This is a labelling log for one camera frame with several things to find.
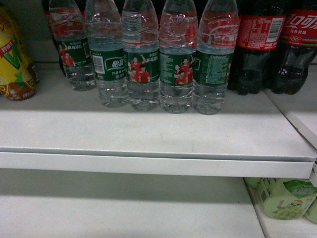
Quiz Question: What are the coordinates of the yellow lemon tea bottle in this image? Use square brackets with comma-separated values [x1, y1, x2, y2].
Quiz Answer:
[0, 3, 38, 101]

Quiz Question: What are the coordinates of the white lower shelf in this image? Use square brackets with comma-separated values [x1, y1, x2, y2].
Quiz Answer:
[0, 195, 264, 238]

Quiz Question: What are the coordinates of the right water bottle text label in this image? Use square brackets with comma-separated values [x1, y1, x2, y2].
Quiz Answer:
[192, 0, 240, 115]

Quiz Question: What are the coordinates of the white metal shelf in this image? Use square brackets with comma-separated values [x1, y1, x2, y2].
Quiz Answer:
[0, 70, 316, 179]

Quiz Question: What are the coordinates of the far left water bottle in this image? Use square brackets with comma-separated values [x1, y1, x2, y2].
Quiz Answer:
[49, 0, 96, 91]

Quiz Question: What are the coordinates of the cola bottle red label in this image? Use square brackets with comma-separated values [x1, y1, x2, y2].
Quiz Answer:
[227, 0, 287, 95]

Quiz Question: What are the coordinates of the green grape drink bottle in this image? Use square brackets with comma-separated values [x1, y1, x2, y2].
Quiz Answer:
[256, 178, 317, 220]

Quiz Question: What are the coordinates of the green drink bottle right edge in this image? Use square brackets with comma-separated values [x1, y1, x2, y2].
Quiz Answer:
[304, 199, 317, 224]

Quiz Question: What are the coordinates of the water bottle behind front one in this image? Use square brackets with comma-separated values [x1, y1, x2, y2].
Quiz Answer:
[159, 0, 198, 114]

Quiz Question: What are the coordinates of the water bottle barcode label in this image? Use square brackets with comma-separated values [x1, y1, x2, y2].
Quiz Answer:
[85, 0, 128, 108]

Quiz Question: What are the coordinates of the water bottle red players label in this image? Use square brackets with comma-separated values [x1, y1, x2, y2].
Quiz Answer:
[121, 0, 159, 111]

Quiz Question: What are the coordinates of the cola bottle olympic label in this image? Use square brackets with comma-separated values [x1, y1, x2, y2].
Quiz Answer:
[264, 0, 317, 95]

